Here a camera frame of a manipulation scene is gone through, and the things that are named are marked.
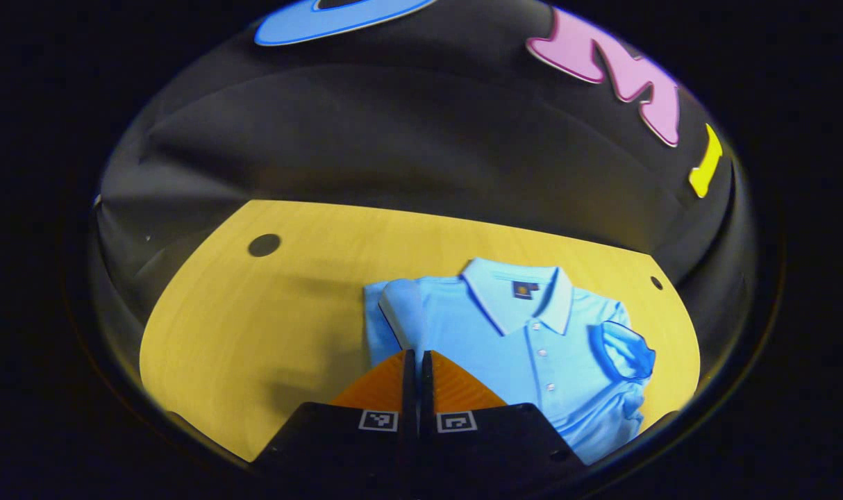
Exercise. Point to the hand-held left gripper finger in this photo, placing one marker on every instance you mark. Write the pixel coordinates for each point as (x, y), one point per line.
(409, 389)
(426, 389)

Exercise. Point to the black backdrop cloth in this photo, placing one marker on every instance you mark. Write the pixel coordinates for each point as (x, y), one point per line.
(394, 125)

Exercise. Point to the light blue T-shirt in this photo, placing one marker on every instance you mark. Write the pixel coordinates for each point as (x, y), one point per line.
(532, 361)

